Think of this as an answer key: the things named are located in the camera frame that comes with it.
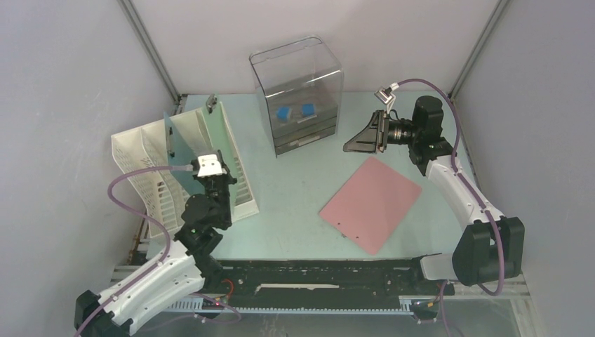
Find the green clipboard metal clip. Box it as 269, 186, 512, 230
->
205, 94, 219, 114

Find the pink clipboard sheet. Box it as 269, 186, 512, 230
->
319, 157, 422, 255

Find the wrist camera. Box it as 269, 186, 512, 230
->
196, 153, 226, 178
375, 83, 399, 112

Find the purple cable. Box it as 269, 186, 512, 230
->
74, 165, 243, 337
390, 79, 505, 337

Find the white plastic file rack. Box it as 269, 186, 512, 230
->
111, 103, 259, 234

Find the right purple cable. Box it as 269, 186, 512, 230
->
390, 79, 505, 337

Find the blue clipboard sheet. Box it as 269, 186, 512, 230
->
163, 112, 204, 196

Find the green clipboard sheet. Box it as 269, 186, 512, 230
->
201, 100, 234, 224

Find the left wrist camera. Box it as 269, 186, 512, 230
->
196, 153, 226, 178

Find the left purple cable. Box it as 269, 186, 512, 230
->
74, 165, 243, 337

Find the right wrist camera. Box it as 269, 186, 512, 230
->
375, 83, 399, 112

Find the blue eraser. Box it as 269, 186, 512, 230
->
276, 106, 292, 123
301, 103, 316, 118

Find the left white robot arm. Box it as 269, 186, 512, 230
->
74, 153, 237, 336

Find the clear plastic drawer box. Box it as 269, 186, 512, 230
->
248, 35, 344, 156

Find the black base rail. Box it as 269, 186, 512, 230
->
200, 258, 441, 312

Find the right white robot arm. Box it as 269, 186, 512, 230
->
343, 95, 525, 293

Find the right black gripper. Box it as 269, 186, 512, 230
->
344, 110, 421, 154

